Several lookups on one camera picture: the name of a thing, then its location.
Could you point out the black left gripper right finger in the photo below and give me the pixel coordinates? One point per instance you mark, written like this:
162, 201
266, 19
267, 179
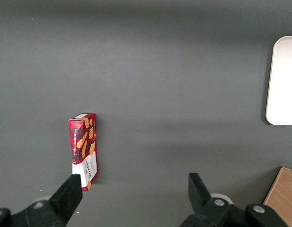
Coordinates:
202, 203

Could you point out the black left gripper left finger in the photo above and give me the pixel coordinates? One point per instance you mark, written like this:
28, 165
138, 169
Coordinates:
63, 201

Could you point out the cream rectangular plastic tray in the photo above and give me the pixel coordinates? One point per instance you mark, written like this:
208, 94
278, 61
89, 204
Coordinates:
284, 82

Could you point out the red tartan shortbread cookie box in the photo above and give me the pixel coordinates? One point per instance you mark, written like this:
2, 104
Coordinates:
83, 142

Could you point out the wooden two-drawer cabinet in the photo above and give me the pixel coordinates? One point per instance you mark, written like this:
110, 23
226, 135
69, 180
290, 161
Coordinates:
284, 196

